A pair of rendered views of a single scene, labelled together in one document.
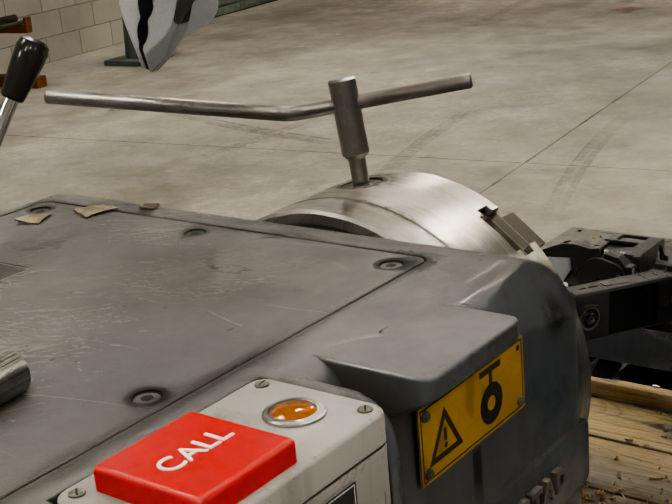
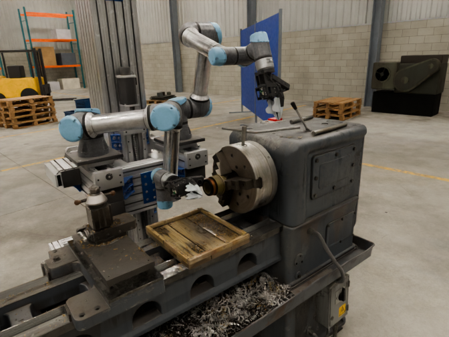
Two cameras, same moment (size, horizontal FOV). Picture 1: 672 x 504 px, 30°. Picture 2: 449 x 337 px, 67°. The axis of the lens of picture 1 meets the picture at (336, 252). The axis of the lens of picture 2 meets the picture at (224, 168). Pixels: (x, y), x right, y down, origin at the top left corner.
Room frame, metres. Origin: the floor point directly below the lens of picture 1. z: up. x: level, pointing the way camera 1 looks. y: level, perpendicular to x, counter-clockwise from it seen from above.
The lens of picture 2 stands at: (2.39, 0.25, 1.60)
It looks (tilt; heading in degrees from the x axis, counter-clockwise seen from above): 18 degrees down; 194
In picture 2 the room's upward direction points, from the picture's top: 2 degrees counter-clockwise
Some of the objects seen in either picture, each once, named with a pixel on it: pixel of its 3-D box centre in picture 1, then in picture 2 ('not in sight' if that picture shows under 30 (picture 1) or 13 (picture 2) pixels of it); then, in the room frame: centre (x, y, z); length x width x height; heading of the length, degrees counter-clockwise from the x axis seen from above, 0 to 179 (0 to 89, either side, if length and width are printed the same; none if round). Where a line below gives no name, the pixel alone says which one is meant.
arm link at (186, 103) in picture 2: not in sight; (178, 109); (0.55, -0.48, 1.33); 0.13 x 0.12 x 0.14; 135
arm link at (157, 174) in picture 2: not in sight; (162, 178); (1.00, -0.41, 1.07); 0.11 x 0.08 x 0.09; 52
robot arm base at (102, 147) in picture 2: not in sight; (92, 144); (0.94, -0.80, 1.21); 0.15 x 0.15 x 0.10
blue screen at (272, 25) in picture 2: not in sight; (255, 75); (-5.83, -1.01, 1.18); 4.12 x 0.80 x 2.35; 21
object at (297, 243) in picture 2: not in sight; (292, 264); (0.63, 0.20, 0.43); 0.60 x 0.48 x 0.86; 142
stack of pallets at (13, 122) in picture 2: not in sight; (26, 111); (-5.42, -7.31, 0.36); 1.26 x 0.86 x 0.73; 160
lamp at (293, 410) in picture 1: (294, 415); not in sight; (0.51, 0.02, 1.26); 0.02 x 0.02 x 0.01
